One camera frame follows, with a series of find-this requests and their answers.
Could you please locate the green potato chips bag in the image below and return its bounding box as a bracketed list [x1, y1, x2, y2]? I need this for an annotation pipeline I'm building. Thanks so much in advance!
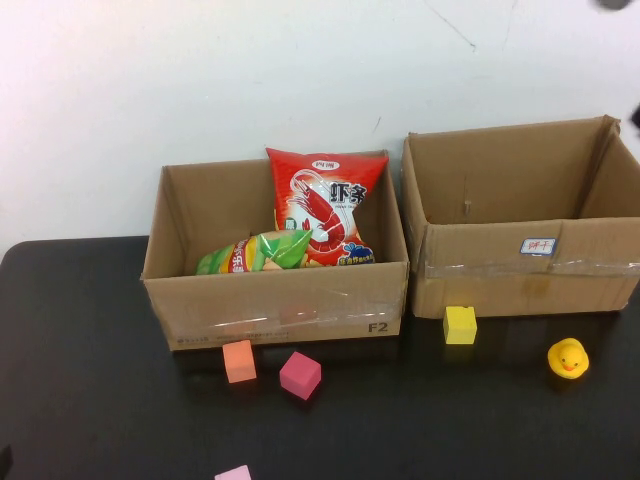
[194, 228, 314, 276]

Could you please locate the red shrimp snack bag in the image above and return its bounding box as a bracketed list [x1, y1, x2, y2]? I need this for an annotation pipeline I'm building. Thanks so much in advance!
[265, 146, 390, 269]

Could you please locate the cardboard box with F2 print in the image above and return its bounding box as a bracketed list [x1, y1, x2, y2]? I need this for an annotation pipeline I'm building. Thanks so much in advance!
[141, 149, 411, 352]

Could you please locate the magenta foam cube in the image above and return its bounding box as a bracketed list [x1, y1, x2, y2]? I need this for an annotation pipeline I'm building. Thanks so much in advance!
[278, 350, 322, 401]

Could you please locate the orange foam cube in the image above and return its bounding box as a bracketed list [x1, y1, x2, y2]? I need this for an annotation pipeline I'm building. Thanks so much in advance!
[222, 339, 258, 385]

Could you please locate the yellow foam cube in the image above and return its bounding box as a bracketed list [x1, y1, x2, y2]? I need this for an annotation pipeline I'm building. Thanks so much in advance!
[443, 305, 478, 346]

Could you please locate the cardboard box with white label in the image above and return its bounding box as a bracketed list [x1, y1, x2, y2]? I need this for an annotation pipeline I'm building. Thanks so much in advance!
[401, 114, 640, 320]

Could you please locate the white handwritten label sticker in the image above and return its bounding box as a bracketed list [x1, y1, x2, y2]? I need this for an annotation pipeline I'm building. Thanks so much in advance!
[520, 237, 557, 257]

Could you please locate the light pink foam cube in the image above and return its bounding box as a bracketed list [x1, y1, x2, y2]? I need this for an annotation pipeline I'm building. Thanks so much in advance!
[214, 464, 253, 480]

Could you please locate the yellow rubber duck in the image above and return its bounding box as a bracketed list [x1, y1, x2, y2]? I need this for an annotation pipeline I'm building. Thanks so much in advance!
[547, 337, 590, 381]

